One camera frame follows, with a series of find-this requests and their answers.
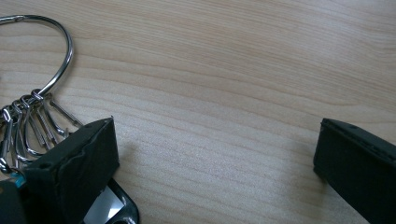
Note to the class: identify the teal key tag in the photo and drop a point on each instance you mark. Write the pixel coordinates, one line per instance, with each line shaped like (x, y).
(18, 179)

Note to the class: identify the black key tag clear window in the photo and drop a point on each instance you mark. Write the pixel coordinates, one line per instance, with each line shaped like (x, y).
(107, 207)

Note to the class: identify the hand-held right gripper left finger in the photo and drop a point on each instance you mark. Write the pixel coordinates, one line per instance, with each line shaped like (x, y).
(74, 168)

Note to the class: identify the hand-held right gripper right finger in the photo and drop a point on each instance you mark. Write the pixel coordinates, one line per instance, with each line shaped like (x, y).
(361, 168)

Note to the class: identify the bunch of metal clip hooks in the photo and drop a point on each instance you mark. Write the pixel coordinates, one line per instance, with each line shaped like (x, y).
(46, 124)

